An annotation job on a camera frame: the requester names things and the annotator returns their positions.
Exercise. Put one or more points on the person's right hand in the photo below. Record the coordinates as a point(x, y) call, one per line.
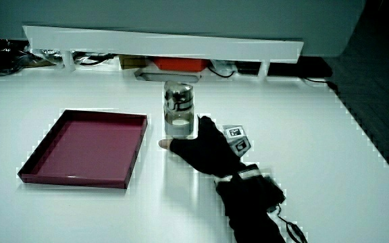
point(208, 152)

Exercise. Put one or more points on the clear glass bottle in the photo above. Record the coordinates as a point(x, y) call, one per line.
point(179, 111)

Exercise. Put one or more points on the person's right forearm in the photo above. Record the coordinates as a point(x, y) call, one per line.
point(248, 206)

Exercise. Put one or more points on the orange box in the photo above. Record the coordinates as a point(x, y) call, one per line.
point(181, 64)

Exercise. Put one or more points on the brown cardboard box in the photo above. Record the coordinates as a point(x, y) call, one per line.
point(133, 62)

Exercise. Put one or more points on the white shelf riser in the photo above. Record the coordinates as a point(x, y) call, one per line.
point(154, 44)

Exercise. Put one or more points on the maroon tray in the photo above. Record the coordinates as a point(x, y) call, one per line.
point(86, 148)

